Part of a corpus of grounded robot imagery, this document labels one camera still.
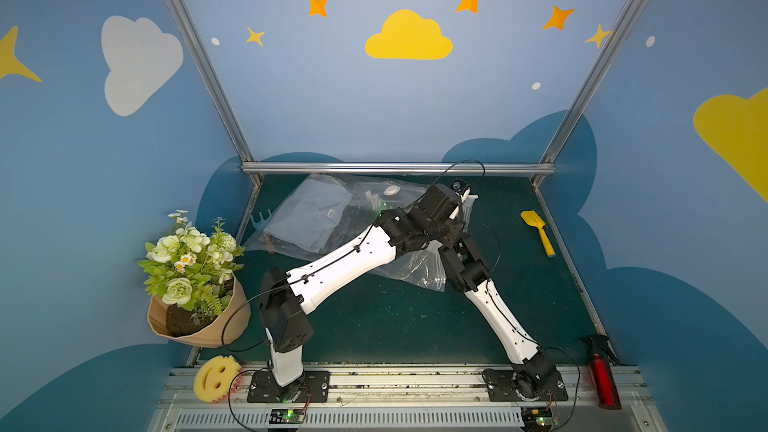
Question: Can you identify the right green circuit board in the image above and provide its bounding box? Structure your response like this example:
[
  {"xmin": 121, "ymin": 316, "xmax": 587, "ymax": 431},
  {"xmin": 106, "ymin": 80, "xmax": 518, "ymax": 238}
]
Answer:
[{"xmin": 520, "ymin": 408, "xmax": 559, "ymax": 432}]

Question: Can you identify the aluminium frame post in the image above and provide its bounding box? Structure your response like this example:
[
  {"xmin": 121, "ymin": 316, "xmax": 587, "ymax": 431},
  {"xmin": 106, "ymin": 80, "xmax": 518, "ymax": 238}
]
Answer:
[
  {"xmin": 531, "ymin": 0, "xmax": 650, "ymax": 189},
  {"xmin": 164, "ymin": 0, "xmax": 253, "ymax": 166}
]

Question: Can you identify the green circuit board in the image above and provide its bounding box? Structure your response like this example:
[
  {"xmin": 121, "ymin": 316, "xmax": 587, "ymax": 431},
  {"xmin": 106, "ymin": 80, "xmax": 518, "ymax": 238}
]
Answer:
[
  {"xmin": 520, "ymin": 408, "xmax": 559, "ymax": 432},
  {"xmin": 268, "ymin": 409, "xmax": 306, "ymax": 425}
]

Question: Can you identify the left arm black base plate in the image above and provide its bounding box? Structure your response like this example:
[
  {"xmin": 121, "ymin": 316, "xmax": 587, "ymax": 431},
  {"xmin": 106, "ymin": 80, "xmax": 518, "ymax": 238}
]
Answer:
[{"xmin": 247, "ymin": 368, "xmax": 331, "ymax": 404}]

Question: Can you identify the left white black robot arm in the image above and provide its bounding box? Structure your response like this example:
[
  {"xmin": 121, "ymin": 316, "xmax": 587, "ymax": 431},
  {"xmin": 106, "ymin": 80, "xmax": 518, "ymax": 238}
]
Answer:
[{"xmin": 258, "ymin": 179, "xmax": 470, "ymax": 388}]

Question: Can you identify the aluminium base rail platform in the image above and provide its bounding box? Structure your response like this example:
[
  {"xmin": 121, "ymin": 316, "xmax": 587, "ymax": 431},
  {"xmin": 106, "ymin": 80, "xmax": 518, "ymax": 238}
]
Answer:
[{"xmin": 148, "ymin": 363, "xmax": 666, "ymax": 431}]

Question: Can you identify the horizontal aluminium frame rail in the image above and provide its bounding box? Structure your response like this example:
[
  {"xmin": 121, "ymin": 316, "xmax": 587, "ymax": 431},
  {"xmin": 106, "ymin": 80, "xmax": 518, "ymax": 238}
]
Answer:
[{"xmin": 241, "ymin": 161, "xmax": 556, "ymax": 176}]

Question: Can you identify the right aluminium frame post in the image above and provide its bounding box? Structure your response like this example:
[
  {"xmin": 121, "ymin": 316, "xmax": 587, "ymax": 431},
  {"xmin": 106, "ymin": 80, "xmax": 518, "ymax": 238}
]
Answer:
[{"xmin": 531, "ymin": 0, "xmax": 650, "ymax": 189}]

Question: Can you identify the yellow smiley face sponge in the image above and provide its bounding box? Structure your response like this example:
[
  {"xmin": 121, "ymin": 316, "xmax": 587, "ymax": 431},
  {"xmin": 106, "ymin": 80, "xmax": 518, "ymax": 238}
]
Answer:
[{"xmin": 193, "ymin": 355, "xmax": 242, "ymax": 403}]

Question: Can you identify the left aluminium frame post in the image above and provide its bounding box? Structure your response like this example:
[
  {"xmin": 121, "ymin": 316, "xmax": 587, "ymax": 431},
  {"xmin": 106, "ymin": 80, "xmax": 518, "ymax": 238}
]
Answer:
[{"xmin": 164, "ymin": 0, "xmax": 253, "ymax": 166}]

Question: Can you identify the red spray bottle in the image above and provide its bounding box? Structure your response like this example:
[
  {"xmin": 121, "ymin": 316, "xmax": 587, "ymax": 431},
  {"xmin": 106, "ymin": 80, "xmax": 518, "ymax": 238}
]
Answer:
[{"xmin": 582, "ymin": 334, "xmax": 622, "ymax": 411}]

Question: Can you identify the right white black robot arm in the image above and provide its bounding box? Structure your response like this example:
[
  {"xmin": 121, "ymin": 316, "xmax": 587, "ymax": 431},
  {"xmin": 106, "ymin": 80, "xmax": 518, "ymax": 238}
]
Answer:
[{"xmin": 439, "ymin": 233, "xmax": 561, "ymax": 399}]

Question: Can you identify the flower bouquet in paper wrap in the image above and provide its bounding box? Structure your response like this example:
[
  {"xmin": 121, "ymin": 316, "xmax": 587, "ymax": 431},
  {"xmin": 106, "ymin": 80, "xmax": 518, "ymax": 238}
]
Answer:
[{"xmin": 138, "ymin": 210, "xmax": 251, "ymax": 348}]

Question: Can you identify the yellow toy shovel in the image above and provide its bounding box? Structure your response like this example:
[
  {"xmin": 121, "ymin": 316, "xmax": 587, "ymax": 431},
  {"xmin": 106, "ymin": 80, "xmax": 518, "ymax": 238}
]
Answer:
[{"xmin": 520, "ymin": 210, "xmax": 556, "ymax": 258}]

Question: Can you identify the clear plastic vacuum bag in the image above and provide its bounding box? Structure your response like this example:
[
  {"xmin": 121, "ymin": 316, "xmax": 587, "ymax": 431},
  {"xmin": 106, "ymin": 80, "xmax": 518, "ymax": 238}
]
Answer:
[{"xmin": 244, "ymin": 174, "xmax": 447, "ymax": 292}]

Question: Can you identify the left green circuit board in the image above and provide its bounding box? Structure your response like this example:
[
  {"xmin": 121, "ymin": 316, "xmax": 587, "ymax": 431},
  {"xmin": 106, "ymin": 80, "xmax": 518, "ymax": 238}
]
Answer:
[{"xmin": 268, "ymin": 409, "xmax": 306, "ymax": 425}]

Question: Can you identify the white vacuum bag valve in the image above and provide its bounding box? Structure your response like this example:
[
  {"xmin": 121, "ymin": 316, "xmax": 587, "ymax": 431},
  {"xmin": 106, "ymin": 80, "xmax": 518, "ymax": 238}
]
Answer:
[{"xmin": 384, "ymin": 185, "xmax": 401, "ymax": 196}]

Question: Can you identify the teal hand rake wooden handle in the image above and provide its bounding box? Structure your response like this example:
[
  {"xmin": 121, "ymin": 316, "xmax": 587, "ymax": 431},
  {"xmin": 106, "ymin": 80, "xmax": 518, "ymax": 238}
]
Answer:
[{"xmin": 249, "ymin": 209, "xmax": 272, "ymax": 231}]

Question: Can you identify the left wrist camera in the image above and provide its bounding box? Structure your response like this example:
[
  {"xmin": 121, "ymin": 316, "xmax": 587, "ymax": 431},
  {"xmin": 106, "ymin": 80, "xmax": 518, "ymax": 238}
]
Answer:
[{"xmin": 451, "ymin": 178, "xmax": 471, "ymax": 202}]

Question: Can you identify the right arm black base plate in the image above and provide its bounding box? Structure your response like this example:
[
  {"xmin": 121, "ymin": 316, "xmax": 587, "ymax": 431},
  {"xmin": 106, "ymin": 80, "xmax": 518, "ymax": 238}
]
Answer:
[{"xmin": 481, "ymin": 368, "xmax": 569, "ymax": 402}]

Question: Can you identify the light blue shirt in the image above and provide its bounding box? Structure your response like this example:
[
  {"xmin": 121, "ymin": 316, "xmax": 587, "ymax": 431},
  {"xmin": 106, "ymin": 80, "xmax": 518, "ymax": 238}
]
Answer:
[{"xmin": 264, "ymin": 177, "xmax": 352, "ymax": 253}]

